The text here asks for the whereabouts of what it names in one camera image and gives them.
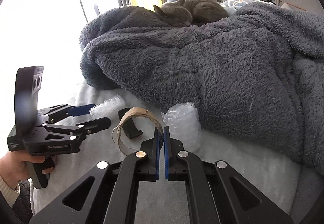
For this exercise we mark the clear bubble wrap roll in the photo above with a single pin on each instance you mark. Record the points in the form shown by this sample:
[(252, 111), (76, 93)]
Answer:
[(108, 108)]

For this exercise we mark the white mattress bed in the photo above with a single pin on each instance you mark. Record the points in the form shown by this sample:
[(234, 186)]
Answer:
[(165, 201)]

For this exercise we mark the dark grey fleece blanket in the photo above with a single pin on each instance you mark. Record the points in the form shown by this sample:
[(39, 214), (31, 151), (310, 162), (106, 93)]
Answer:
[(256, 75)]

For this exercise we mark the person left hand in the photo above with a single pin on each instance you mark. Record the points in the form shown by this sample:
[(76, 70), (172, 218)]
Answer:
[(13, 167)]

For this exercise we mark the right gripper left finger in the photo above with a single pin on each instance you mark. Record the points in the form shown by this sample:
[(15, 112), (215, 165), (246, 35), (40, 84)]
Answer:
[(108, 192)]

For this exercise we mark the grey cat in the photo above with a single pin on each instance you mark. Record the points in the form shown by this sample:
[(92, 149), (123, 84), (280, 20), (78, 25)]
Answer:
[(183, 13)]

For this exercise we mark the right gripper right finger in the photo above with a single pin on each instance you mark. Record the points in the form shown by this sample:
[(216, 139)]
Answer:
[(216, 192)]

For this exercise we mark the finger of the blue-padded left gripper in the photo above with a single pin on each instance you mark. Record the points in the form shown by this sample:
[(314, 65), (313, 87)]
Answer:
[(57, 113), (90, 127)]

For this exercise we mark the left white sleeve forearm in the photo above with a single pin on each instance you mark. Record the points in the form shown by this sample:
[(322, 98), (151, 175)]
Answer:
[(9, 194)]

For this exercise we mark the black curved plastic piece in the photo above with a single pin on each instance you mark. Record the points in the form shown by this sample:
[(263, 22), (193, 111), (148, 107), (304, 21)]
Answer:
[(129, 127)]

